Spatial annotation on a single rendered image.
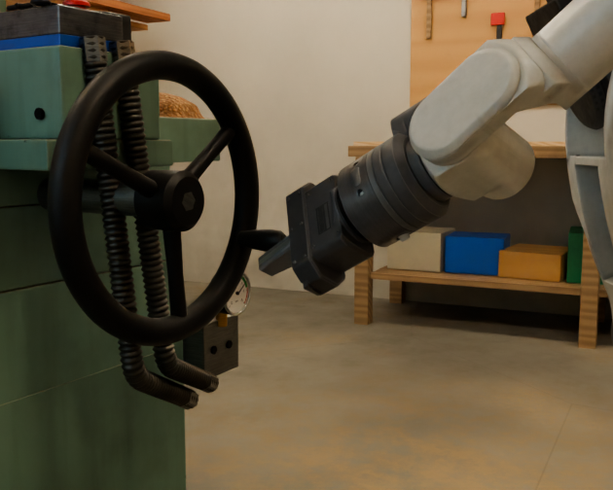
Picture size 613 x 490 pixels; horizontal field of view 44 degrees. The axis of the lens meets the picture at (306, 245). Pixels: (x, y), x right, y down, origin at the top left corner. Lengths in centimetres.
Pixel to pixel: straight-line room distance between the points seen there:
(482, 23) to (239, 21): 141
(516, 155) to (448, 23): 344
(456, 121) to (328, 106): 369
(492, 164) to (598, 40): 13
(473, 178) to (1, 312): 50
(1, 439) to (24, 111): 35
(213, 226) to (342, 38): 137
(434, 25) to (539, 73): 351
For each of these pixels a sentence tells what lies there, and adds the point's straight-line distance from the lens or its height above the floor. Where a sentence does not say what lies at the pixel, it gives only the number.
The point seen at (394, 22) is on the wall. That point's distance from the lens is 424.
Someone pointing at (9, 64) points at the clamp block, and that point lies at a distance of 84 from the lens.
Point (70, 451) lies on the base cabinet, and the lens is 97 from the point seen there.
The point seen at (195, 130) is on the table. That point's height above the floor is 88.
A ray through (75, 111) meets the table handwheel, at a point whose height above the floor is 89.
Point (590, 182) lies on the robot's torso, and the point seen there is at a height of 82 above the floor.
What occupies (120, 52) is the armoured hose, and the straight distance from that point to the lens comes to 83.
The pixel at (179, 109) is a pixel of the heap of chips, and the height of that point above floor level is 91.
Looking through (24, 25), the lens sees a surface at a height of 98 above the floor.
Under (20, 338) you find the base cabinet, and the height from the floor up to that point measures 66.
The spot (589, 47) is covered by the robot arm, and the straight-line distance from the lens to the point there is 66.
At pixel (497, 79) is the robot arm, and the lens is 64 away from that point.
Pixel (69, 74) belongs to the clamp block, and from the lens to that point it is 79.
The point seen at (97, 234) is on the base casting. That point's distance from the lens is 95.
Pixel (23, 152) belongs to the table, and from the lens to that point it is 79.
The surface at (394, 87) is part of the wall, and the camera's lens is 420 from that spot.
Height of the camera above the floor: 87
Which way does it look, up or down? 8 degrees down
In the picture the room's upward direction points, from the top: straight up
